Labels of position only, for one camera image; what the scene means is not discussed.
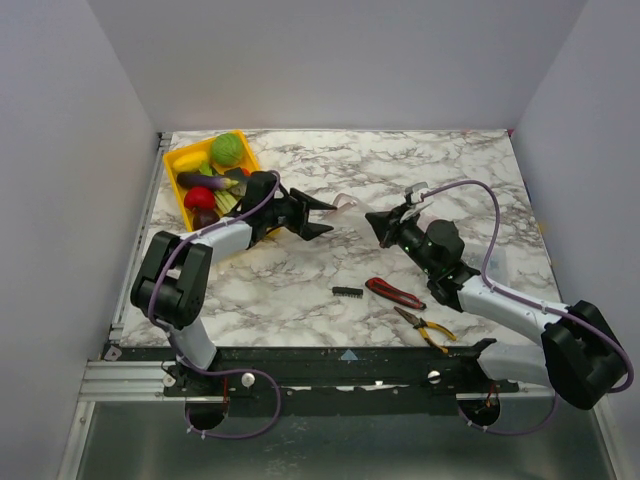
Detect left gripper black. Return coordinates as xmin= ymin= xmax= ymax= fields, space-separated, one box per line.
xmin=264 ymin=189 xmax=335 ymax=239

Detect green cabbage toy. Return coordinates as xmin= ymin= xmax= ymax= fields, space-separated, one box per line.
xmin=210 ymin=133 xmax=244 ymax=168

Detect red apple toy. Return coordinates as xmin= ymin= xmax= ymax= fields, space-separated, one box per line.
xmin=183 ymin=186 xmax=216 ymax=210

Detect purple eggplant toy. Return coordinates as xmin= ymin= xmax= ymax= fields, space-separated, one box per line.
xmin=176 ymin=172 xmax=239 ymax=191

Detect clear zip top bag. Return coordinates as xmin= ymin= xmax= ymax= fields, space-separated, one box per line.
xmin=324 ymin=193 xmax=375 ymax=239

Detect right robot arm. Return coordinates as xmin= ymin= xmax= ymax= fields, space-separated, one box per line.
xmin=365 ymin=205 xmax=634 ymax=410

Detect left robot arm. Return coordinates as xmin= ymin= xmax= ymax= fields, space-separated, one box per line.
xmin=130 ymin=171 xmax=336 ymax=395

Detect red black utility knife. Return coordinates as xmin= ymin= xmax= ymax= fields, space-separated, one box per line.
xmin=365 ymin=277 xmax=427 ymax=310

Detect grey fish toy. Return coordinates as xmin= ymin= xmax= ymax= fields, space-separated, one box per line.
xmin=223 ymin=167 xmax=250 ymax=197

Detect white celery toy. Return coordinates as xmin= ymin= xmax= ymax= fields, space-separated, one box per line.
xmin=214 ymin=190 xmax=239 ymax=215

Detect clear small plastic box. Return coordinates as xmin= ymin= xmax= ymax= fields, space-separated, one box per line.
xmin=463 ymin=244 xmax=509 ymax=285

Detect yellow plastic tray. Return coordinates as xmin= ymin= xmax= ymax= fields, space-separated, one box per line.
xmin=163 ymin=130 xmax=262 ymax=232

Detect yellow lemon toy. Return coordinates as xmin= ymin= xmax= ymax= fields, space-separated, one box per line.
xmin=172 ymin=151 xmax=209 ymax=173

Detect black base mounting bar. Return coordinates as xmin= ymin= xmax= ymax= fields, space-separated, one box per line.
xmin=103 ymin=340 xmax=546 ymax=424

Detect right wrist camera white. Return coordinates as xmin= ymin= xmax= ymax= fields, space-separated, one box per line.
xmin=400 ymin=182 xmax=429 ymax=223

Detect yellow handled pliers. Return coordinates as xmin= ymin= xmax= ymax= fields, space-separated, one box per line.
xmin=394 ymin=307 xmax=457 ymax=355

